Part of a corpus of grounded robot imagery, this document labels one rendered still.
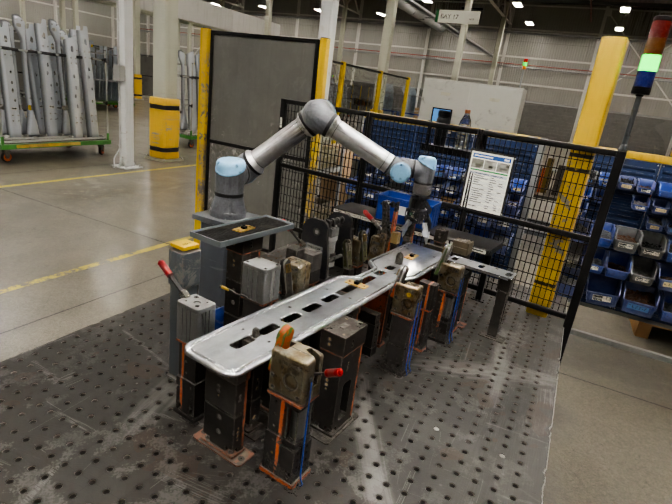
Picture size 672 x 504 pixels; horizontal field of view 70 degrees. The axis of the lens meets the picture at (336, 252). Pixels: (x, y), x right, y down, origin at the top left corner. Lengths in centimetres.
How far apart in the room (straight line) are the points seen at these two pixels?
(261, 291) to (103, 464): 61
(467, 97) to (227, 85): 491
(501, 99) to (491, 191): 596
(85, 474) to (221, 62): 375
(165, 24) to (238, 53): 497
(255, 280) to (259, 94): 298
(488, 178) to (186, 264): 159
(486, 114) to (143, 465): 771
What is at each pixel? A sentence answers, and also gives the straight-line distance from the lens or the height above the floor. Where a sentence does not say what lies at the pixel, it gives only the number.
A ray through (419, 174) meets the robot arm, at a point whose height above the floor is 137.
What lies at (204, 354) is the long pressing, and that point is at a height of 100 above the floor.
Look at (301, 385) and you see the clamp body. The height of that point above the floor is 100.
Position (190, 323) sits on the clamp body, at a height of 101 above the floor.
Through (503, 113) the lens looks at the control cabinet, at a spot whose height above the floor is 160.
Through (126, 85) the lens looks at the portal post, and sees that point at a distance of 851.
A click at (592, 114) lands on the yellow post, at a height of 168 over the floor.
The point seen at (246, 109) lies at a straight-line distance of 442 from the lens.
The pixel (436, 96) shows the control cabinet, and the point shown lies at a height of 172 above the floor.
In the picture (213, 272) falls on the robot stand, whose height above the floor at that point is 87.
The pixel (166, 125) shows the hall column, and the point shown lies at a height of 65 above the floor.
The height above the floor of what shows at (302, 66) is 178.
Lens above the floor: 165
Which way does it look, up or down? 19 degrees down
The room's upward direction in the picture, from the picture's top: 8 degrees clockwise
